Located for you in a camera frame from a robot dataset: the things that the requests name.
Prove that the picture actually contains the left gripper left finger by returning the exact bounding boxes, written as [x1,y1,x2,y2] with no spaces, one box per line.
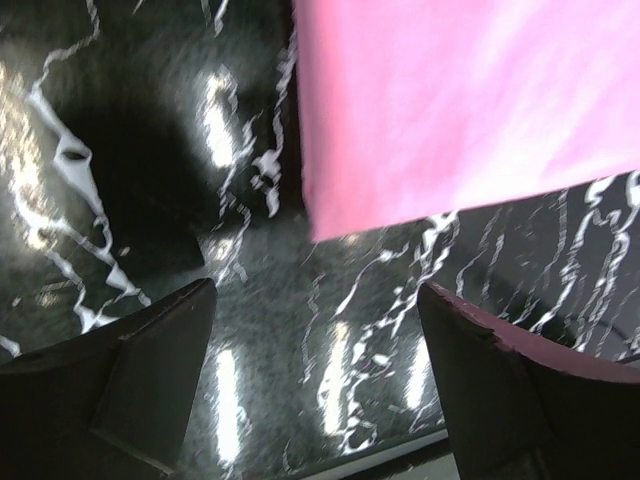
[1,278,216,479]

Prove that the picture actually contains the pink t shirt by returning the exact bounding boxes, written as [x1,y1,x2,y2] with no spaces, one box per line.
[294,1,639,242]

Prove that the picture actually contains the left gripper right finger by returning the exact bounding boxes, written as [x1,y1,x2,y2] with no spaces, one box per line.
[418,282,639,479]

